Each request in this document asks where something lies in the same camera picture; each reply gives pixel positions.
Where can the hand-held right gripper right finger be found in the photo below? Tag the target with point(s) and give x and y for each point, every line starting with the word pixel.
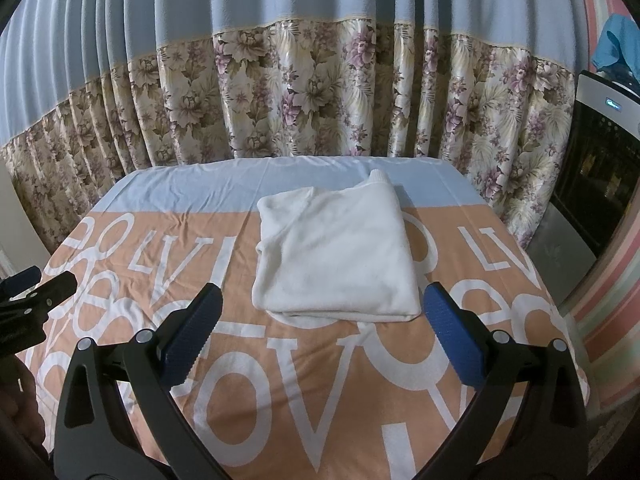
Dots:
pixel 450 340

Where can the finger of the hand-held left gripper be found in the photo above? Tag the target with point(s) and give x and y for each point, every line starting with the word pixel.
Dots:
pixel 22 280
pixel 50 292

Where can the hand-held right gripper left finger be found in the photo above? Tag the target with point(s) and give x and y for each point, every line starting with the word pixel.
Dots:
pixel 192 340

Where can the white knit sweater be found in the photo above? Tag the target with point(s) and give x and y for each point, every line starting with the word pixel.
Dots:
pixel 335 250

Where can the person's left hand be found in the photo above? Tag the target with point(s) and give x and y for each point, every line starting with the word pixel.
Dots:
pixel 27 400

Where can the orange printed blanket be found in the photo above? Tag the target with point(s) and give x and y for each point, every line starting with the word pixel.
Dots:
pixel 310 390

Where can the blue floral curtain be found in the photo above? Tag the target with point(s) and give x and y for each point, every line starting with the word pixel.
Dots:
pixel 300 60

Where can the blue cloth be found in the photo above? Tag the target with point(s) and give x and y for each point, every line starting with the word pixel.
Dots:
pixel 615 40

